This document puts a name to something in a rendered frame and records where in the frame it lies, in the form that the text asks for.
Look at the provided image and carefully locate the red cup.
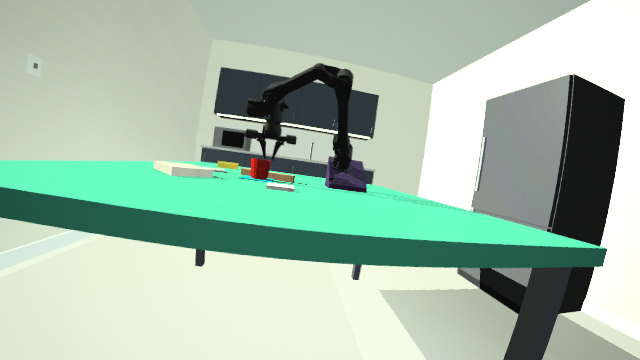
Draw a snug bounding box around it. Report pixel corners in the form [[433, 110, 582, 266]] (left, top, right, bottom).
[[251, 158, 271, 180]]

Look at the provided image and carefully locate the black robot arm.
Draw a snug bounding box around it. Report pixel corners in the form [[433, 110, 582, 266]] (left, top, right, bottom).
[[247, 63, 354, 172]]

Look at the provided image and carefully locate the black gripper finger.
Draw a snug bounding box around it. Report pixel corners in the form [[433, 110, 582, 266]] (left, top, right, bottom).
[[256, 139, 266, 159], [271, 141, 284, 160]]

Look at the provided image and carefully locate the tan flat bar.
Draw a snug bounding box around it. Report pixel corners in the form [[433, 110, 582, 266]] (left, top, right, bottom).
[[241, 168, 295, 183]]

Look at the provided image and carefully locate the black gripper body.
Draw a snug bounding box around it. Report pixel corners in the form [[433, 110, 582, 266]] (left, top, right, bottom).
[[245, 116, 297, 144]]

